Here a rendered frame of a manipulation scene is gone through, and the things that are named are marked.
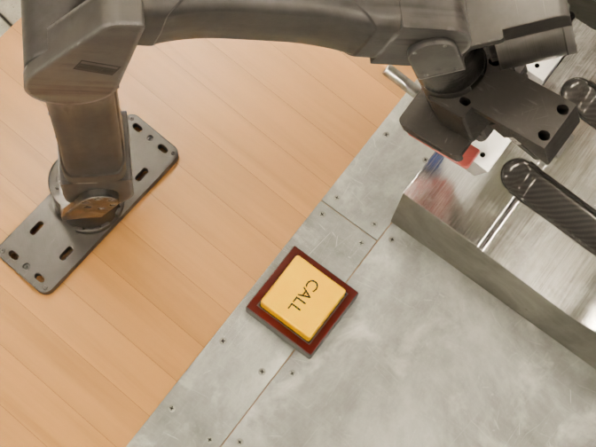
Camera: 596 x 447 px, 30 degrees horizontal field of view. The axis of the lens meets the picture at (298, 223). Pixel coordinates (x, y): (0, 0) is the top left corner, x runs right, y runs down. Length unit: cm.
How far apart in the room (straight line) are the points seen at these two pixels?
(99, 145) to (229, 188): 25
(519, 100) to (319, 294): 30
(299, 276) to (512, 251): 20
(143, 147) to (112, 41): 44
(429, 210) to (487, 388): 19
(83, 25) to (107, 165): 27
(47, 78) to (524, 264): 50
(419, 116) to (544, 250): 20
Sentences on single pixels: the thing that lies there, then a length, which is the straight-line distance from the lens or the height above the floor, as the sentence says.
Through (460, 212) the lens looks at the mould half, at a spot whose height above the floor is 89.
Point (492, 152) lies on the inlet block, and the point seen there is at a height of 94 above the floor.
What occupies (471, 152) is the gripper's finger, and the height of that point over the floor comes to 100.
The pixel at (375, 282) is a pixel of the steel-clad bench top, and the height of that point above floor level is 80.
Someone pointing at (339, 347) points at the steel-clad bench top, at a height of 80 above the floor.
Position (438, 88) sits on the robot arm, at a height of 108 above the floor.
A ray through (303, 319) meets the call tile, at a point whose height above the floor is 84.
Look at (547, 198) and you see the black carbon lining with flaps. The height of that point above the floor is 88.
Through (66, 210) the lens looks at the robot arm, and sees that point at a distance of 104.
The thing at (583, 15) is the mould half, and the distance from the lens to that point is 126.
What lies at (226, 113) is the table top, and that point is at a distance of 117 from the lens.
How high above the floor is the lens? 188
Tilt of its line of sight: 73 degrees down
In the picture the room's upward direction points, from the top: 11 degrees clockwise
